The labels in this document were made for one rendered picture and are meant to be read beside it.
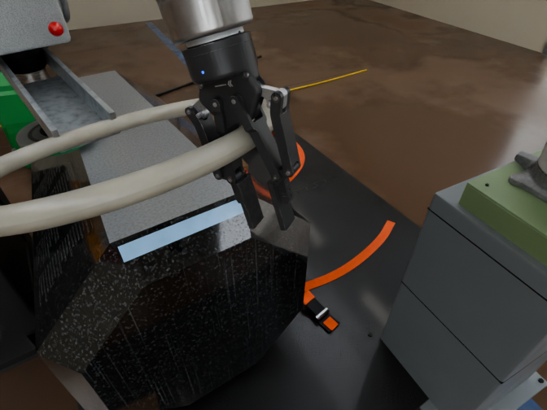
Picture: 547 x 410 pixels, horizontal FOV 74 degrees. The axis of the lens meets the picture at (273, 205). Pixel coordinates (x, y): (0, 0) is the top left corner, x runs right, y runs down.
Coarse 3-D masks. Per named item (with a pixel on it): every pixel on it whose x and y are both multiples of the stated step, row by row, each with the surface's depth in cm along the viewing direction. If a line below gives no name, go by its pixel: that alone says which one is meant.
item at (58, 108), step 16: (0, 64) 89; (48, 64) 100; (64, 64) 90; (16, 80) 82; (48, 80) 93; (64, 80) 92; (80, 80) 83; (32, 96) 86; (48, 96) 86; (64, 96) 87; (80, 96) 86; (96, 96) 78; (32, 112) 79; (48, 112) 81; (64, 112) 81; (80, 112) 81; (96, 112) 81; (112, 112) 73; (48, 128) 68; (64, 128) 76; (80, 144) 72
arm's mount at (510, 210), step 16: (496, 176) 94; (464, 192) 95; (480, 192) 90; (496, 192) 90; (512, 192) 89; (528, 192) 89; (480, 208) 92; (496, 208) 88; (512, 208) 85; (528, 208) 85; (544, 208) 85; (496, 224) 89; (512, 224) 85; (528, 224) 82; (544, 224) 81; (512, 240) 87; (528, 240) 83; (544, 240) 80; (544, 256) 81
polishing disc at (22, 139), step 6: (36, 120) 114; (24, 126) 112; (30, 126) 112; (36, 126) 112; (24, 132) 109; (30, 132) 109; (36, 132) 109; (18, 138) 106; (24, 138) 106; (30, 138) 106; (36, 138) 106; (42, 138) 106; (18, 144) 105; (24, 144) 104; (30, 144) 104
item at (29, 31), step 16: (0, 0) 80; (16, 0) 82; (32, 0) 84; (48, 0) 86; (0, 16) 81; (16, 16) 83; (32, 16) 85; (48, 16) 87; (0, 32) 83; (16, 32) 85; (32, 32) 87; (48, 32) 89; (64, 32) 91; (0, 48) 84; (16, 48) 86; (32, 48) 88
